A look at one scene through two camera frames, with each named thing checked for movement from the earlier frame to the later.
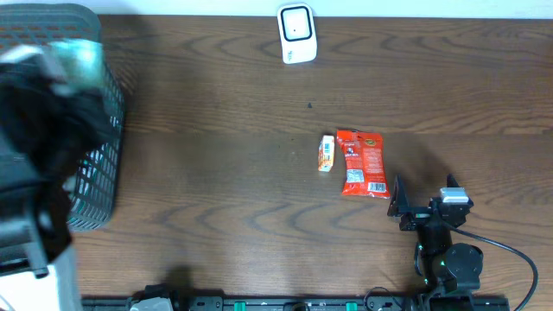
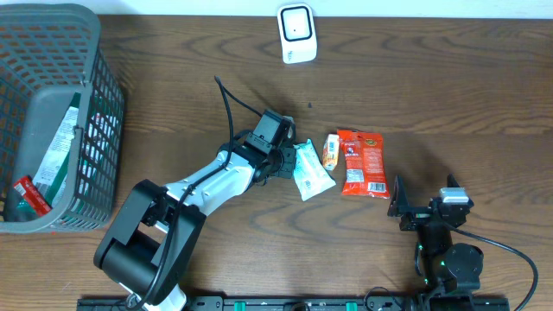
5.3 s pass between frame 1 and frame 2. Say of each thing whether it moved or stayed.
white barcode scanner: stayed
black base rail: stayed
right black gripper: stayed
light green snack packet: moved
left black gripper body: moved
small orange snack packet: moved
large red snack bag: stayed
